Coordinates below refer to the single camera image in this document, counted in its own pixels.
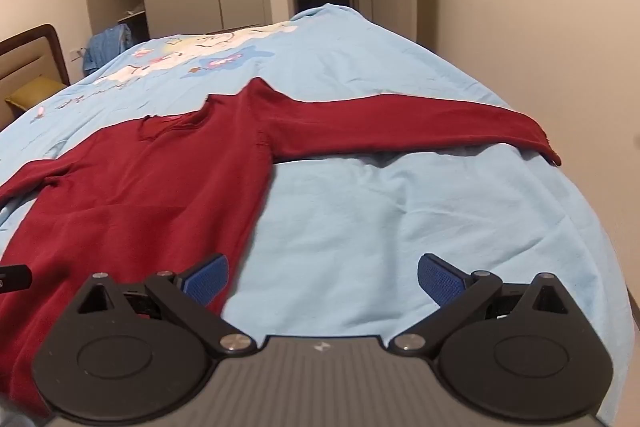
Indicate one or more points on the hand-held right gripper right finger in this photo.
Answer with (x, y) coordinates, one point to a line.
(440, 279)

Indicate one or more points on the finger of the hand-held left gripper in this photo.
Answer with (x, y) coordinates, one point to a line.
(15, 278)

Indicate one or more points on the white wall socket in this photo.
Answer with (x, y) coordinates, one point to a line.
(78, 55)

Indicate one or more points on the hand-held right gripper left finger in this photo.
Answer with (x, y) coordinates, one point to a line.
(207, 279)

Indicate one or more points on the olive yellow pillow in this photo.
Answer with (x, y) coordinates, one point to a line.
(35, 94)

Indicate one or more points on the blue garment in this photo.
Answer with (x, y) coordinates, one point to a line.
(102, 47)

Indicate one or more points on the light blue printed blanket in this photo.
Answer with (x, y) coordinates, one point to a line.
(375, 207)

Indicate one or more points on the brown padded bed headboard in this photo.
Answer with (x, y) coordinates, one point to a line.
(30, 57)

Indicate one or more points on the dark red sweater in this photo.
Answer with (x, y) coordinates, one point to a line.
(150, 187)

